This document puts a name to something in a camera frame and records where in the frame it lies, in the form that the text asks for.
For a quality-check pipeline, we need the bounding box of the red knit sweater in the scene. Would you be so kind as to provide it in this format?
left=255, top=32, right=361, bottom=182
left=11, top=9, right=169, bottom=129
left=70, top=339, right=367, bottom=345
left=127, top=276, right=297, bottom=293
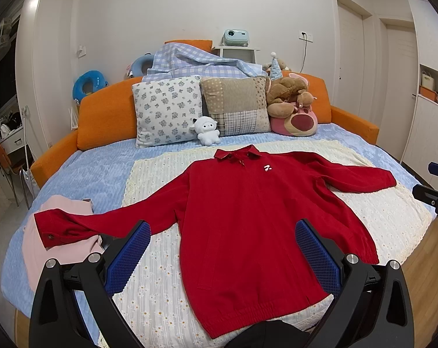
left=35, top=145, right=396, bottom=338

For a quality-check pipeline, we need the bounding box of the white wardrobe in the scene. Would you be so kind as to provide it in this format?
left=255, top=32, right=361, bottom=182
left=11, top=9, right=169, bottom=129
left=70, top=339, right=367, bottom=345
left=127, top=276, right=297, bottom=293
left=401, top=0, right=438, bottom=189

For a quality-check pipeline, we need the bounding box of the folded pink garment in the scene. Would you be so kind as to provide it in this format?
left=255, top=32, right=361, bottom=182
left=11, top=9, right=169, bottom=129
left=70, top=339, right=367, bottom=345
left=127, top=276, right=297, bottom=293
left=22, top=195, right=104, bottom=292

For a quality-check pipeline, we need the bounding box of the light blue bedspread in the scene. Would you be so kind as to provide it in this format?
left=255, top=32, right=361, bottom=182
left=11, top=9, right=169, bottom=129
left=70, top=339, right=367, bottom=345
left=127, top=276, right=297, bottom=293
left=0, top=122, right=438, bottom=345

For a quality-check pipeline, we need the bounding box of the pink strawberry bear plush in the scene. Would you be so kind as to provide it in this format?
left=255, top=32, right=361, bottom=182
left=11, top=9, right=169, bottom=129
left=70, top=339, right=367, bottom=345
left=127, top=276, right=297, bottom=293
left=269, top=102, right=318, bottom=137

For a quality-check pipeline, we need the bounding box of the white door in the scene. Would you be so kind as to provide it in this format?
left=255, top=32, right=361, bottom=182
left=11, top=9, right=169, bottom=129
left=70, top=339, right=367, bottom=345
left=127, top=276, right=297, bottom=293
left=335, top=0, right=372, bottom=115

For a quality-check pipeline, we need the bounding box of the orange chair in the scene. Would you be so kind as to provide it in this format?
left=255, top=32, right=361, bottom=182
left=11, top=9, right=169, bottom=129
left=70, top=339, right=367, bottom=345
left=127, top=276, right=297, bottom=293
left=0, top=145, right=30, bottom=208

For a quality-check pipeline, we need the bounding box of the brown teddy bear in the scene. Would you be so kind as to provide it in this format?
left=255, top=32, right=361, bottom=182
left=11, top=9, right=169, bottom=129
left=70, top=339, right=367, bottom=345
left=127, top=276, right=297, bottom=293
left=266, top=73, right=315, bottom=119

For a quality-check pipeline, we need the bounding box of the blue party hat plush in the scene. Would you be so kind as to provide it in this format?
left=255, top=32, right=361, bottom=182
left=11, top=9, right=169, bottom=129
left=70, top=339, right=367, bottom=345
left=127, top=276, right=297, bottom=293
left=262, top=52, right=290, bottom=80

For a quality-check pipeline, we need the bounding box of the beige patchwork pillow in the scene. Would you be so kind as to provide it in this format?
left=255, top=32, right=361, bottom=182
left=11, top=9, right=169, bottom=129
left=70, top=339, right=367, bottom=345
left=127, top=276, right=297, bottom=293
left=200, top=76, right=271, bottom=136

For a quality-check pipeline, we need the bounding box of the blue floral pillow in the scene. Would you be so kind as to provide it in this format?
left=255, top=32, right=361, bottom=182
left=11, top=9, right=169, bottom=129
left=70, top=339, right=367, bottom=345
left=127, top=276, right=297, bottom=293
left=132, top=75, right=202, bottom=148

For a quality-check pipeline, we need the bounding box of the white plush lamb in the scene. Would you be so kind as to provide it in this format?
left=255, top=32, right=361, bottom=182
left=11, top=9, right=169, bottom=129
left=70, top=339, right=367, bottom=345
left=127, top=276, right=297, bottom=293
left=191, top=116, right=220, bottom=146

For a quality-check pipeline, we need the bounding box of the white headboard shelf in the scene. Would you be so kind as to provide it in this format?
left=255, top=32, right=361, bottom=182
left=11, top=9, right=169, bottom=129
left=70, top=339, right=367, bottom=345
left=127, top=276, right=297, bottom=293
left=212, top=46, right=258, bottom=64

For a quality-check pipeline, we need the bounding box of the dark balcony window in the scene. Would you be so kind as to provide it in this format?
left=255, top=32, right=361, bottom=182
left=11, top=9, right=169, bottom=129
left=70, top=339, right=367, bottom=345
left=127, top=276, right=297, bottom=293
left=0, top=17, right=19, bottom=114

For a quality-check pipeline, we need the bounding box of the teal projector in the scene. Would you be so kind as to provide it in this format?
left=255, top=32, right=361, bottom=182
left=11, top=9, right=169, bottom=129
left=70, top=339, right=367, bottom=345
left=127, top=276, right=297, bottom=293
left=222, top=29, right=250, bottom=46

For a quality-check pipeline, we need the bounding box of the blue neck pillow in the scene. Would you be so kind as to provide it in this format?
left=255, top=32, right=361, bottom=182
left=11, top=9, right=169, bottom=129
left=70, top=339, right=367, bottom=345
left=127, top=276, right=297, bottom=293
left=126, top=53, right=155, bottom=78

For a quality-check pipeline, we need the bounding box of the blue plaid quilt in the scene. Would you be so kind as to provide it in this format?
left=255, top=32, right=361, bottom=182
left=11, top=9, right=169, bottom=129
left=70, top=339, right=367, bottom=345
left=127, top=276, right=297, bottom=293
left=142, top=42, right=266, bottom=82

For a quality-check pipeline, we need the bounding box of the wall socket with cable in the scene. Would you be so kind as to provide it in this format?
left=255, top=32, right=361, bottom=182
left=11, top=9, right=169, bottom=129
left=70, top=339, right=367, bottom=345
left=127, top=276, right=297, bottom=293
left=299, top=31, right=313, bottom=72

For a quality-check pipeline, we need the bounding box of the blue swim ring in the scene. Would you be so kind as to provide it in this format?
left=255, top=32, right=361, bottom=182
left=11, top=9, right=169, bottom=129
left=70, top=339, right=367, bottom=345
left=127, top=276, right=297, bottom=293
left=72, top=70, right=110, bottom=104

